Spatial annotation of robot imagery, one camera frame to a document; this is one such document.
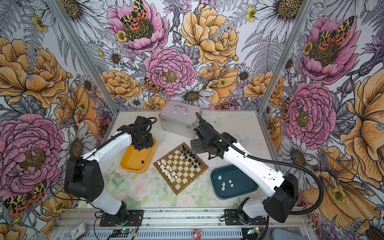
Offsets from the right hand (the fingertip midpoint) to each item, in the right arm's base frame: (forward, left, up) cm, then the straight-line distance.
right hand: (203, 148), depth 77 cm
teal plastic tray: (-10, -23, -21) cm, 33 cm away
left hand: (+7, +31, -9) cm, 33 cm away
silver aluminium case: (+26, +14, -6) cm, 31 cm away
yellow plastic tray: (+4, +40, -20) cm, 44 cm away
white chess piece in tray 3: (-10, -15, -19) cm, 27 cm away
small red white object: (-34, +4, -15) cm, 37 cm away
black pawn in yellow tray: (+4, +37, -19) cm, 42 cm away
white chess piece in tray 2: (-12, -11, -18) cm, 24 cm away
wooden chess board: (-1, +14, -18) cm, 23 cm away
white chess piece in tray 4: (-14, -10, -19) cm, 26 cm away
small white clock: (-31, +58, -17) cm, 68 cm away
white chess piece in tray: (-8, -9, -19) cm, 23 cm away
